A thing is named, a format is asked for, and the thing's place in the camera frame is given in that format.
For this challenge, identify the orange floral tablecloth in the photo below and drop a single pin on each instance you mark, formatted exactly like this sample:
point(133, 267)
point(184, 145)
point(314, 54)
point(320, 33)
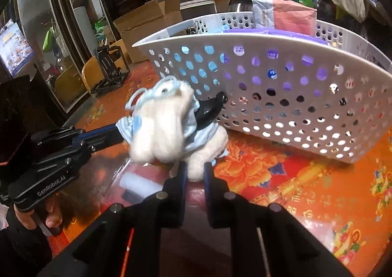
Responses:
point(306, 188)

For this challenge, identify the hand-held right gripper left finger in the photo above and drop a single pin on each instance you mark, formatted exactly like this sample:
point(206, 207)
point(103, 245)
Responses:
point(183, 179)

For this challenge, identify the white perforated plastic basket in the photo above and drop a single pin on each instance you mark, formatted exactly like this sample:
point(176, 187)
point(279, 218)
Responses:
point(260, 39)

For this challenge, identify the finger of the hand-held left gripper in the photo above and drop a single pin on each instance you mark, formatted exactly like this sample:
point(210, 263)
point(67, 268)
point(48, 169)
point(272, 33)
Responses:
point(208, 111)
point(104, 137)

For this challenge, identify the purple tissue pack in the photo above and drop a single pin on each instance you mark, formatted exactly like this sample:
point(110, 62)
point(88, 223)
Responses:
point(245, 31)

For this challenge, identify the wooden chair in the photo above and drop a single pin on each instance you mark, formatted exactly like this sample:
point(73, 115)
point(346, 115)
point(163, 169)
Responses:
point(92, 72)

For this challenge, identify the pink white towel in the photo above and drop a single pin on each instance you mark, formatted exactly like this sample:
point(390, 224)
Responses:
point(291, 17)

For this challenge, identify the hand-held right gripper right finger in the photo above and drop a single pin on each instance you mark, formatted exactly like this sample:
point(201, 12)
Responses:
point(208, 182)

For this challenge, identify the white plush toy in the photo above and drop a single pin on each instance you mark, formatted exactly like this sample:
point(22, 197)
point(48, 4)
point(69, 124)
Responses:
point(159, 130)

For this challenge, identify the black metal frame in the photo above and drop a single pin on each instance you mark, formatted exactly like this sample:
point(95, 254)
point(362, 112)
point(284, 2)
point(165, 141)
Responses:
point(107, 59)

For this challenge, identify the person's left forearm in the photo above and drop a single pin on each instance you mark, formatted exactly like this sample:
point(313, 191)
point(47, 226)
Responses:
point(21, 246)

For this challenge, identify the television screen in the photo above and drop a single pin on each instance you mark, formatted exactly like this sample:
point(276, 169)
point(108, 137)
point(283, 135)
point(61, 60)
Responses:
point(15, 47)

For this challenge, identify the brown cardboard box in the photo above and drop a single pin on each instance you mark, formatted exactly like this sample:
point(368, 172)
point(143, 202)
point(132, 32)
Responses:
point(137, 29)

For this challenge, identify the person's left hand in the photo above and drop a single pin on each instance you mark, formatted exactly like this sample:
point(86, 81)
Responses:
point(53, 219)

